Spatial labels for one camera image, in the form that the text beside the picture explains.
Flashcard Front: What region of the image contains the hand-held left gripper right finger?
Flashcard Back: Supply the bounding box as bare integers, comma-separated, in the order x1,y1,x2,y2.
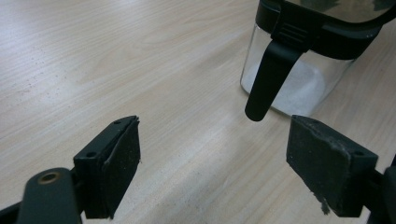
286,115,379,218

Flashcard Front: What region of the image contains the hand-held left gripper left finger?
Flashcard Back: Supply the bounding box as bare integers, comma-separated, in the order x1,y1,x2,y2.
73,115,142,220

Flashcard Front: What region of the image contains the glass jar with black lid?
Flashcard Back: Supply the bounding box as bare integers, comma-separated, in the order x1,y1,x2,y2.
239,0,396,123

